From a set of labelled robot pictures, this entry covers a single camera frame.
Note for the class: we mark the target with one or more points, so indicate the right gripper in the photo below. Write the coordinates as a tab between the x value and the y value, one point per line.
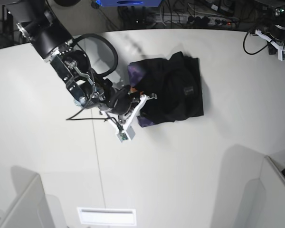
120	101

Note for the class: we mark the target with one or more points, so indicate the black T-shirt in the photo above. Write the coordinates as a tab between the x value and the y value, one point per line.
177	84

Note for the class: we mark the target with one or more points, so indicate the white power strip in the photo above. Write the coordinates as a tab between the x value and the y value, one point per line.
186	19

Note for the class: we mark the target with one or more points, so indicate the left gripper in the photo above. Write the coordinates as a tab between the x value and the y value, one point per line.
277	32

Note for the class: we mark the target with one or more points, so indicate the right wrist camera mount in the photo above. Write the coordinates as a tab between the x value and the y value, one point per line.
122	122

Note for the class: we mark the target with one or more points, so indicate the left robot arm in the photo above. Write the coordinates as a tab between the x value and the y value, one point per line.
269	26

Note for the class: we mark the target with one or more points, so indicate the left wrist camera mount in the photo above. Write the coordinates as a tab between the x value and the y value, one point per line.
279	46

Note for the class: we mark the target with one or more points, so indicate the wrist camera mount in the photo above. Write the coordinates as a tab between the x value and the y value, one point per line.
122	122
279	46

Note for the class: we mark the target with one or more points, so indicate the blue box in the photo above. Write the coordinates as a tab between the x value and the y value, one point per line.
117	3

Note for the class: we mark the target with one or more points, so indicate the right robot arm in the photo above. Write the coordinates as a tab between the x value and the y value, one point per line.
39	25

